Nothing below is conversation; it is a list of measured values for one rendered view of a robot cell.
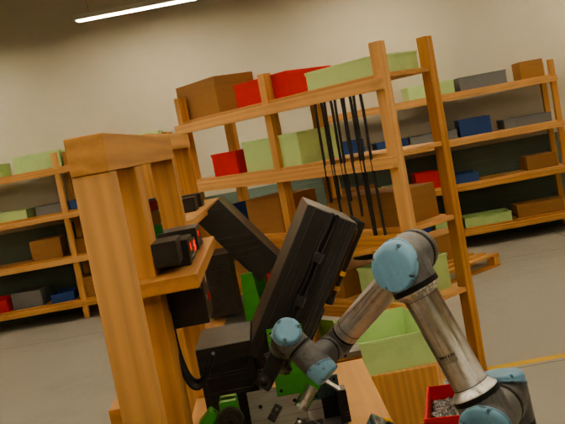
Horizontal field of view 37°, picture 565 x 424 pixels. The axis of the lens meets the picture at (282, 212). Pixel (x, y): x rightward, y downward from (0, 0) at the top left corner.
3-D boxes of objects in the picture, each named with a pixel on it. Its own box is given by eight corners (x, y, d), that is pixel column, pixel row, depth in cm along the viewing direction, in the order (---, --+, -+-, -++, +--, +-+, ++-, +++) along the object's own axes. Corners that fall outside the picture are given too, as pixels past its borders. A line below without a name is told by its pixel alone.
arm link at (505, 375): (541, 410, 212) (529, 358, 210) (527, 432, 200) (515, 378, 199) (494, 411, 218) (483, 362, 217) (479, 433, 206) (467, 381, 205)
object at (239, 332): (269, 411, 300) (251, 320, 297) (271, 442, 270) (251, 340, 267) (219, 421, 300) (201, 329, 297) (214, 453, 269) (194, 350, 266)
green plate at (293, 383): (313, 388, 267) (301, 323, 271) (314, 389, 259) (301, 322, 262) (278, 395, 267) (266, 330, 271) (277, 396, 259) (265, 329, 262)
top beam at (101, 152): (174, 158, 340) (170, 136, 339) (109, 171, 191) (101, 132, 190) (152, 162, 340) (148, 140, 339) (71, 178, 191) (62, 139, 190)
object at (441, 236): (445, 264, 1003) (439, 228, 1000) (500, 264, 941) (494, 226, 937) (376, 290, 929) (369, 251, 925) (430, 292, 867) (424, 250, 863)
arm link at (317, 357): (348, 357, 222) (319, 328, 225) (330, 372, 213) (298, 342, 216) (333, 376, 226) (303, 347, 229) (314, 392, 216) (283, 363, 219)
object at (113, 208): (219, 388, 348) (174, 158, 340) (192, 571, 200) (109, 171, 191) (198, 392, 348) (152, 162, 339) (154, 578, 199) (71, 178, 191)
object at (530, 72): (581, 229, 1074) (554, 55, 1055) (339, 272, 1083) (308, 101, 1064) (567, 224, 1128) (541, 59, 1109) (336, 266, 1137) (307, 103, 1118)
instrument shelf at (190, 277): (216, 246, 313) (213, 235, 313) (199, 288, 224) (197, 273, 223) (150, 258, 313) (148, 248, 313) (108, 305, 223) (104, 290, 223)
